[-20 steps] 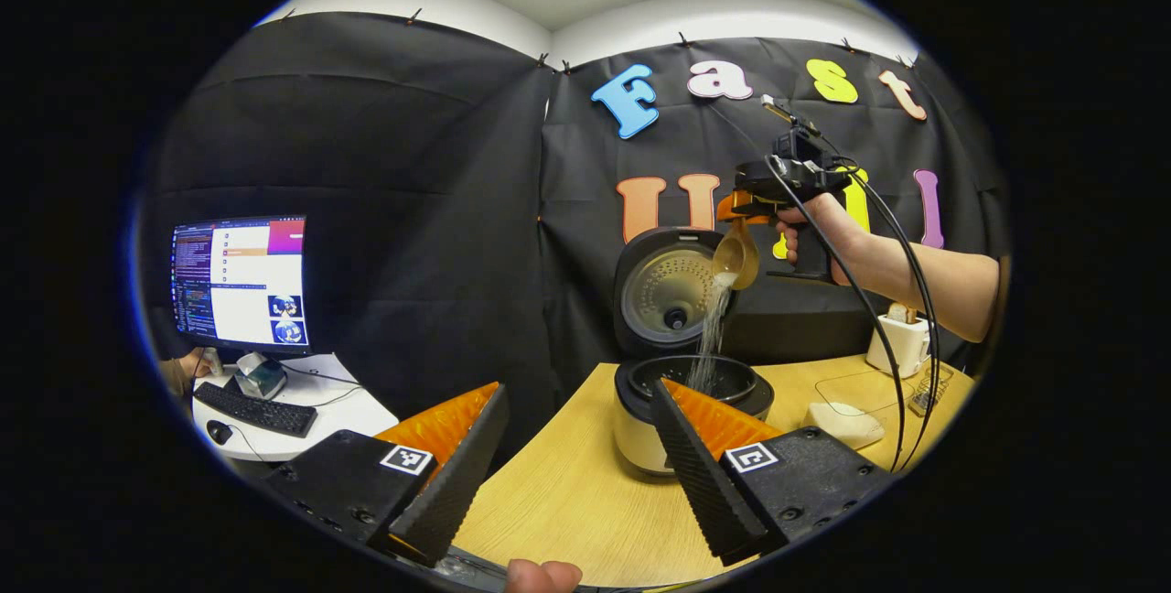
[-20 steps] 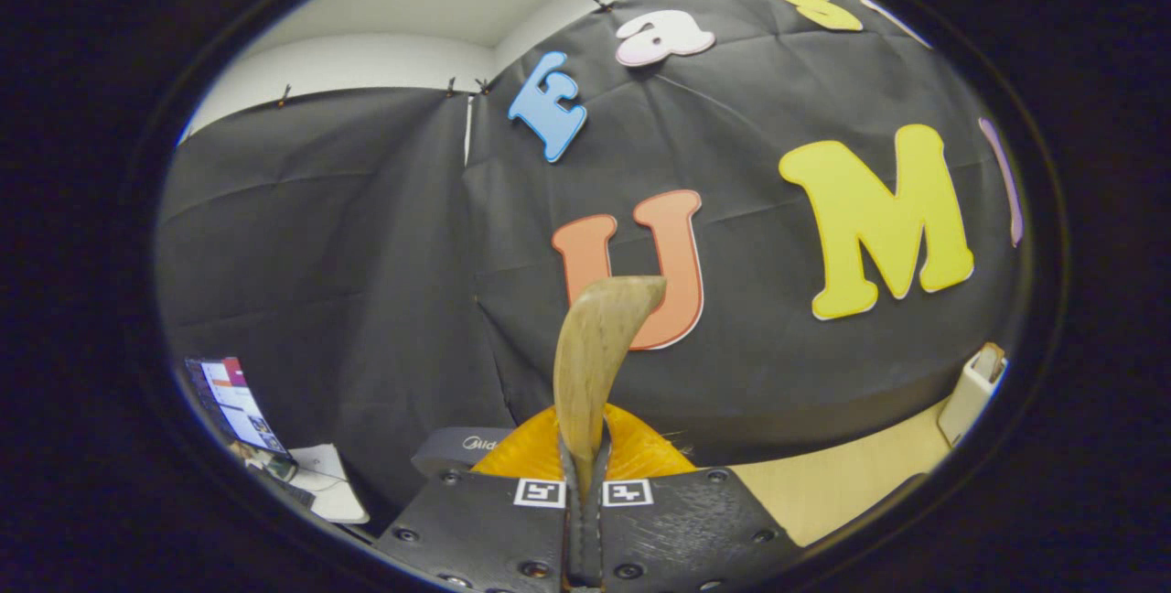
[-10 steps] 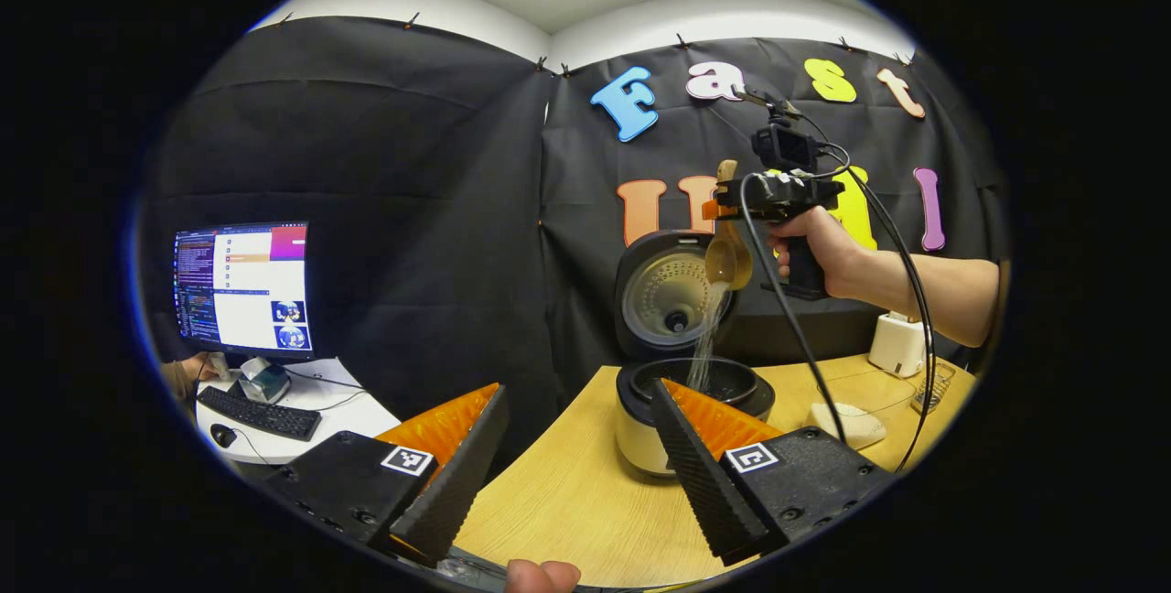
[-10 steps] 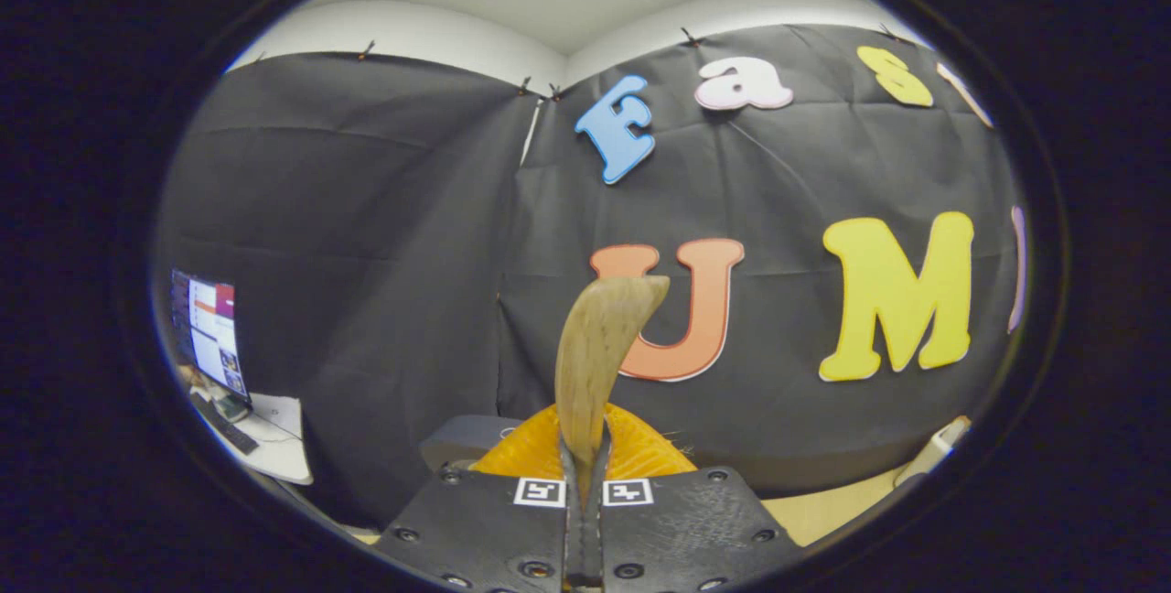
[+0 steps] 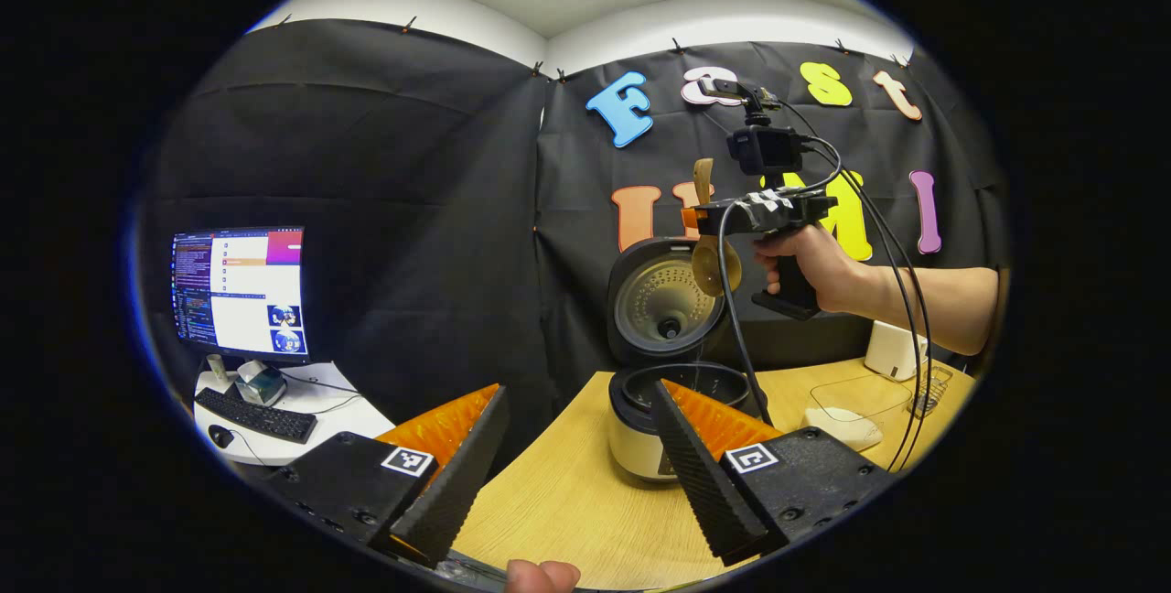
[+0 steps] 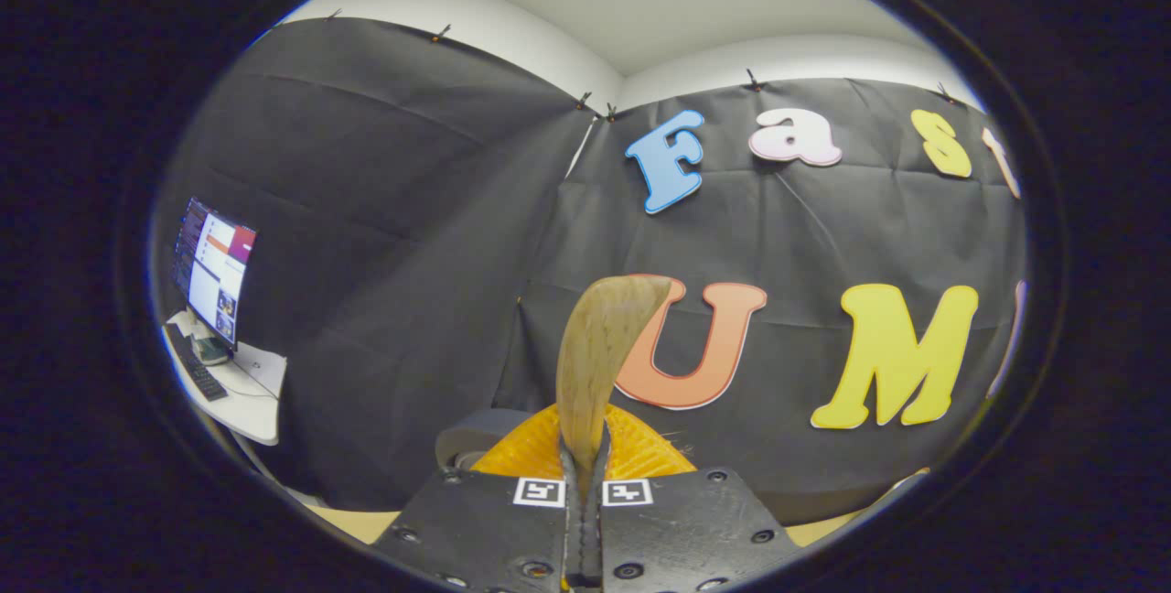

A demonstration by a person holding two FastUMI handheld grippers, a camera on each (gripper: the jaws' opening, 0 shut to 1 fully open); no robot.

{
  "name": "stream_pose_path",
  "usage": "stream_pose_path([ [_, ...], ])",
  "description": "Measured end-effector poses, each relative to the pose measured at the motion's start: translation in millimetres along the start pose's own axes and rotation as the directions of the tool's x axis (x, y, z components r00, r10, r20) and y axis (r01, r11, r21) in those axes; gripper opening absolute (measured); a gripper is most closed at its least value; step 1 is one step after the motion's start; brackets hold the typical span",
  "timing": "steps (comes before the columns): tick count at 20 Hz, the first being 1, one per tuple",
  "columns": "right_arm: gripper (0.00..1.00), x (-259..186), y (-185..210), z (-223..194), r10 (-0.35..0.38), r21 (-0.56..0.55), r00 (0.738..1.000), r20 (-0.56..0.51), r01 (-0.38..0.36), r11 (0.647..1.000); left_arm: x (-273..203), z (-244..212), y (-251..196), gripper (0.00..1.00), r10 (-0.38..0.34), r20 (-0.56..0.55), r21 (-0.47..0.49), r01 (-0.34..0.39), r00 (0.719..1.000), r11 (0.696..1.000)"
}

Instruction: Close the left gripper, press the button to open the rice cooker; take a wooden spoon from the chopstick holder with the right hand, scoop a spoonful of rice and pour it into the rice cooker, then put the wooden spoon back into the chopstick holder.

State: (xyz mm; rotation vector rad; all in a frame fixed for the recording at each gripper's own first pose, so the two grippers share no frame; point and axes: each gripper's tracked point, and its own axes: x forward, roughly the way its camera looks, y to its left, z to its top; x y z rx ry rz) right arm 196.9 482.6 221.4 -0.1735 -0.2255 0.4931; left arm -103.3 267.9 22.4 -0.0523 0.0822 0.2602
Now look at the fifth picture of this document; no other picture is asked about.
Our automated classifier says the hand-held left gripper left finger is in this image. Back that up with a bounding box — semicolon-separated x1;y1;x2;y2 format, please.
265;383;510;568

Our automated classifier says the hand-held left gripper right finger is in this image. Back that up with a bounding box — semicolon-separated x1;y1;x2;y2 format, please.
650;380;896;568

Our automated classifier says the wooden spoon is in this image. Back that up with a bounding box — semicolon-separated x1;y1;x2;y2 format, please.
691;158;743;298

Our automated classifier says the black and silver rice cooker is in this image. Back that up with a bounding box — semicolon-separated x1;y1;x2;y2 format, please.
607;239;775;486

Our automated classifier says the wire chopstick holder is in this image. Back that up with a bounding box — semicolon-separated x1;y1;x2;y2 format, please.
908;364;955;419

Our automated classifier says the white side table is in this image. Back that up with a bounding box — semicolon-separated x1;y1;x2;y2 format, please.
191;360;397;467

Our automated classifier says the clear plastic container lid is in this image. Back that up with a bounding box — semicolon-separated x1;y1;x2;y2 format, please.
810;376;918;422

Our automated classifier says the black keyboard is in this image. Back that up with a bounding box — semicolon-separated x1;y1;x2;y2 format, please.
194;387;319;446

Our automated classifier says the white toaster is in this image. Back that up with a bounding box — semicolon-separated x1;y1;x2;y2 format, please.
864;320;930;383

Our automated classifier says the grey desk device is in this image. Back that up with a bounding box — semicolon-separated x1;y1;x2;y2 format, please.
234;360;288;407

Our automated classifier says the computer monitor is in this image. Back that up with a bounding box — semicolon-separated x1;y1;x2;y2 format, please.
170;226;311;364

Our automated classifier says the black cable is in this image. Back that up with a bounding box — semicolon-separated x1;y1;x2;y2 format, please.
716;199;771;426
778;99;934;473
803;137;921;473

